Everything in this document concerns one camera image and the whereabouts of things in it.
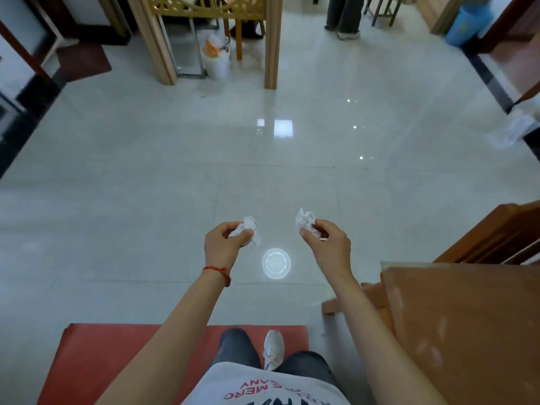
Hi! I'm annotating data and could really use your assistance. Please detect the person's left hand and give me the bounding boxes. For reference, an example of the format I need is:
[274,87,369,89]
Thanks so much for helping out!
[204,222,255,271]

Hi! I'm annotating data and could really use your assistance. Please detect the person's right hand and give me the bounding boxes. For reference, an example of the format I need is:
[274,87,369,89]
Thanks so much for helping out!
[300,219,352,284]

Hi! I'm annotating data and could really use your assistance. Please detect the white tissue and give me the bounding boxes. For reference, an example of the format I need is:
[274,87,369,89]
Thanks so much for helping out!
[295,208,316,237]
[228,216,261,247]

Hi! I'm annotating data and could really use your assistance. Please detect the person's left forearm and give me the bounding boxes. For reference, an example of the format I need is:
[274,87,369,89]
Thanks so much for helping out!
[95,268,231,405]

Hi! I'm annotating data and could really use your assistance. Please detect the person's right forearm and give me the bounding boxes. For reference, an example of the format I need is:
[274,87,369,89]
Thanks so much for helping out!
[324,275,449,405]

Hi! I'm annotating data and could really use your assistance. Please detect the blue jeans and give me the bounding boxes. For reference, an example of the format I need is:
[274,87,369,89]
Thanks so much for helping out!
[210,328,339,388]

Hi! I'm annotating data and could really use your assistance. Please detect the white sneaker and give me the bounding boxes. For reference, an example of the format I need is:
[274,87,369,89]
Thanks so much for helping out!
[263,330,286,372]

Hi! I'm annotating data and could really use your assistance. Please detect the white printed t-shirt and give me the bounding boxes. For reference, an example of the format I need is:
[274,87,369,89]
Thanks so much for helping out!
[181,362,352,405]

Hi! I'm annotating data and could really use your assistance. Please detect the brown wooden table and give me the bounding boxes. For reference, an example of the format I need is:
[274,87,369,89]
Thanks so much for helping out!
[321,261,540,405]

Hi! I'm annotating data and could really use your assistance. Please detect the white trash bin with bag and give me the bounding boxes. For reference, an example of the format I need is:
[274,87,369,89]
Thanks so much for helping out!
[200,31,232,81]

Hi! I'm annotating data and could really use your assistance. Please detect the brown wooden chair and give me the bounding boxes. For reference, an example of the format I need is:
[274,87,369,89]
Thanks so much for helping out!
[434,201,540,266]

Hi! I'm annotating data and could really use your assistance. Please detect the red floor mat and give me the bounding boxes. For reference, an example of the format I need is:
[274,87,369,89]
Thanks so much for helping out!
[37,324,310,405]

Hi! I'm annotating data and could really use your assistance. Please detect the light wooden lattice partition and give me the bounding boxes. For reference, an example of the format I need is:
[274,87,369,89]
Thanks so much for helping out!
[126,0,284,90]

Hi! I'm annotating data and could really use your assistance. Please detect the orange wooden chair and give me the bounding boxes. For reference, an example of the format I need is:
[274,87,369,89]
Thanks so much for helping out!
[222,0,267,62]

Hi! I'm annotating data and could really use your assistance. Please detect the white plastic bag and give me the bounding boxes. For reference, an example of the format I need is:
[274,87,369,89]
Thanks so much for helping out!
[489,111,539,150]

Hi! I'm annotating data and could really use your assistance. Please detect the dark wooden stool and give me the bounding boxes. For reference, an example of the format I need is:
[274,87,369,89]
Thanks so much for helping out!
[363,0,405,28]

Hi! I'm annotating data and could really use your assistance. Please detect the dark red doormat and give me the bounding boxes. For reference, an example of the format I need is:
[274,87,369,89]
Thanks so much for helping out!
[56,42,113,83]

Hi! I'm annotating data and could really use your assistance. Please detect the blue trash bin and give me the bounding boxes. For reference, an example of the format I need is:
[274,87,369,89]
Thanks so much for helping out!
[445,1,495,48]

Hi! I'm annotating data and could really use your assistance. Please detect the red string bracelet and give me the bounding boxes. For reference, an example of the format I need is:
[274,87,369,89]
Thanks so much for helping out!
[202,266,232,288]

